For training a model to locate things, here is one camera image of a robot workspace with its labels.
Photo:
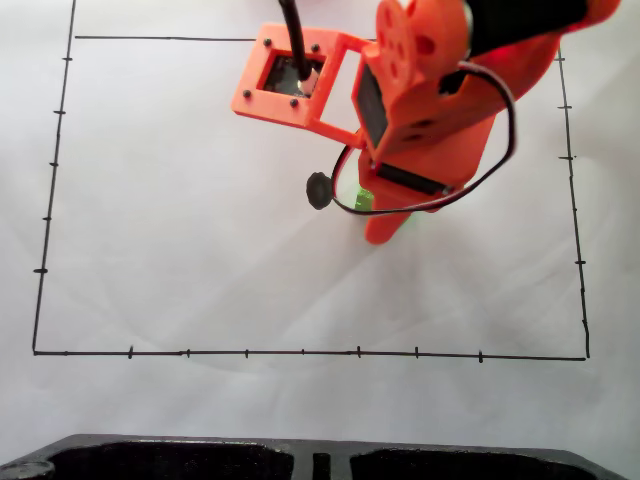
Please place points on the black moulded tray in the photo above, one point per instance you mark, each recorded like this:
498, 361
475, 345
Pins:
320, 450

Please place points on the green textured cube block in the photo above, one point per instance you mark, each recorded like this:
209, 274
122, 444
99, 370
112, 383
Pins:
362, 201

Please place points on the white paper sheet with rectangle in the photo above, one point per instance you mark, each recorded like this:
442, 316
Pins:
200, 250

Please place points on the orange camera mount with camera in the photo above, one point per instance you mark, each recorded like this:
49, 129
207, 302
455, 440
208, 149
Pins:
265, 107

